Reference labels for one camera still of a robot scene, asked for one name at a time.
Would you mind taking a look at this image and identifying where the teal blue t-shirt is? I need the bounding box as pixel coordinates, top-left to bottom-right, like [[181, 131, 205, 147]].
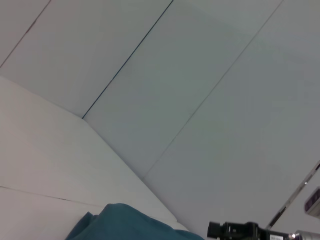
[[64, 202, 206, 240]]

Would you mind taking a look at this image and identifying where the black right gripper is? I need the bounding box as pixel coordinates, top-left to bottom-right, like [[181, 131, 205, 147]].
[[207, 220, 294, 240]]

